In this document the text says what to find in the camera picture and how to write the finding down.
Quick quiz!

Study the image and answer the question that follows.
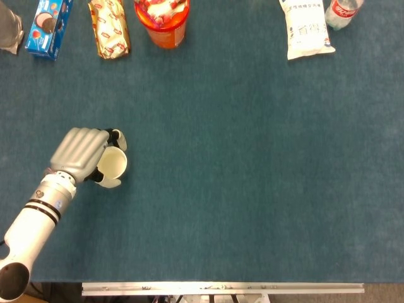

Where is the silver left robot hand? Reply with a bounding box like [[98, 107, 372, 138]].
[[49, 127, 129, 189]]

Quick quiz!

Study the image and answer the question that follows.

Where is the white paper cup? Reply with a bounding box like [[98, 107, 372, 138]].
[[96, 147, 129, 181]]

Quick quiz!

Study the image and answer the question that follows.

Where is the gold red snack bag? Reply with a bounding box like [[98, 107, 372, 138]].
[[87, 0, 131, 60]]

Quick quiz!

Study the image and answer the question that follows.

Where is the orange snack tub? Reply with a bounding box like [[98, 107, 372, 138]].
[[134, 0, 191, 50]]

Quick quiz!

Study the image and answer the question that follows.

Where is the white snack bag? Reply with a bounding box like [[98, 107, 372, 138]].
[[278, 0, 336, 61]]

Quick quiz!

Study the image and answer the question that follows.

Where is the blue Oreo cookie box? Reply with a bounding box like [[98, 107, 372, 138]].
[[25, 0, 74, 61]]

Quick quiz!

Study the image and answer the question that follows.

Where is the grey plastic bag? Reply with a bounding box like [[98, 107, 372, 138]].
[[0, 0, 25, 56]]

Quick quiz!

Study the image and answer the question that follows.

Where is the brown cardboard box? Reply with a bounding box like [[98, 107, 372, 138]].
[[18, 293, 48, 303]]

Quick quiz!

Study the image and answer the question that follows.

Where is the blue felt table cloth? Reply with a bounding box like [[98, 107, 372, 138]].
[[0, 0, 404, 283]]

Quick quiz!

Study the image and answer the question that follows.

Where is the clear Coke bottle red label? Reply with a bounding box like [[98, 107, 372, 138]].
[[324, 0, 365, 32]]

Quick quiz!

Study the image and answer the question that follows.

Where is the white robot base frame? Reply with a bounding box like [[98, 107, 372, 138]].
[[151, 294, 272, 303]]

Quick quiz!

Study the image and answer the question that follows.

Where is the aluminium profile rail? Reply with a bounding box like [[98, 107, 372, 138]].
[[81, 282, 365, 297]]

